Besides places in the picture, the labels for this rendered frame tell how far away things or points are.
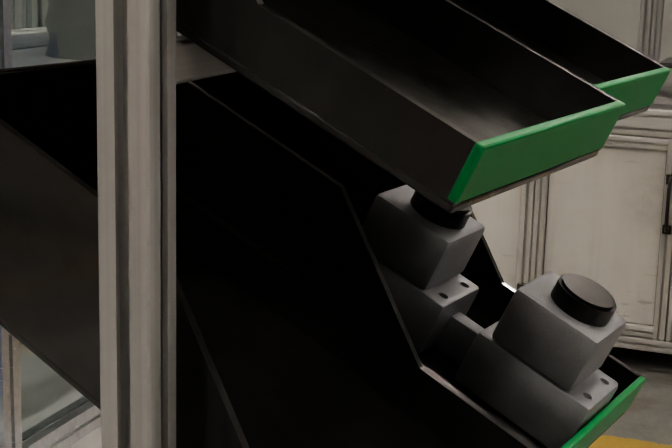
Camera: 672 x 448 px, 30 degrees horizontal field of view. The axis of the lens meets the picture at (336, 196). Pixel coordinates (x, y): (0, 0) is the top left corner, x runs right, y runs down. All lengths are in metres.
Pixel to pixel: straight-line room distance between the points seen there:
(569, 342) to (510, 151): 0.21
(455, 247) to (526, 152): 0.20
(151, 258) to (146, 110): 0.05
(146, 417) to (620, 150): 3.91
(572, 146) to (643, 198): 3.86
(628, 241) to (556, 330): 3.77
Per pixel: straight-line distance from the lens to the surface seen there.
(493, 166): 0.39
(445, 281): 0.63
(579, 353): 0.59
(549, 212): 4.38
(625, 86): 0.58
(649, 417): 4.05
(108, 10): 0.41
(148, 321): 0.42
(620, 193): 4.32
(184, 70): 0.43
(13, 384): 1.35
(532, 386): 0.60
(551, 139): 0.43
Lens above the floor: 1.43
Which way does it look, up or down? 12 degrees down
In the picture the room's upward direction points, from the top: 1 degrees clockwise
